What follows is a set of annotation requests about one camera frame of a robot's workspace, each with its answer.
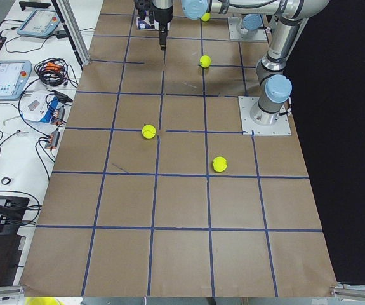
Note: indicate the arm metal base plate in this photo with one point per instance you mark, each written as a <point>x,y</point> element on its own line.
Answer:
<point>247,28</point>
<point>256,122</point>

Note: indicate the yellow tennis ball centre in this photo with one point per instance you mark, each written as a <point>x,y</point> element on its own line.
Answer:
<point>205,61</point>

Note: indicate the teach pendant tablet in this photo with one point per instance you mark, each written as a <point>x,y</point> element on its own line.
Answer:
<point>40,24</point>
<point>13,78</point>

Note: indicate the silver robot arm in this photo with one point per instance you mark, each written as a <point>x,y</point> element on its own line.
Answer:
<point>275,88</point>

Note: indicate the aluminium frame post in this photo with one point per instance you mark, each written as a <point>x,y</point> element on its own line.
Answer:
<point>71,28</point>

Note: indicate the yellow tennis ball by tape knot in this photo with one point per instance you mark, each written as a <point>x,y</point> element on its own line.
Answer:
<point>149,131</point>

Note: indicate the brown paper table cover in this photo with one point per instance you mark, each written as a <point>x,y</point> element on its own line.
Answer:
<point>127,216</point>

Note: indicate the far teach pendant tablet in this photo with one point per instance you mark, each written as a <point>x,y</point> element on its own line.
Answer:
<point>40,24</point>

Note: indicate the yellow tennis ball near base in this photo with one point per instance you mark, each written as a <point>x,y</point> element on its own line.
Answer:
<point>219,164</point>
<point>206,17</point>

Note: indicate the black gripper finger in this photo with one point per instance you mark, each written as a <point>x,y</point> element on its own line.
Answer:
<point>162,36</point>

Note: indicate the white paper packet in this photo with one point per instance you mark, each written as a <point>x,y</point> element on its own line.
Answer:
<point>39,106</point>

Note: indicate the clear Wilson tennis ball can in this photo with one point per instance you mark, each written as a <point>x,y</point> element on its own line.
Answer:
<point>147,24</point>

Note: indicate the near teach pendant tablet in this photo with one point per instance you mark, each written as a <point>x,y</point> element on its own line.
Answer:
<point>13,78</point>

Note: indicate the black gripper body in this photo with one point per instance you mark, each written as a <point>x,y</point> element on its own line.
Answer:
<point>163,16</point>

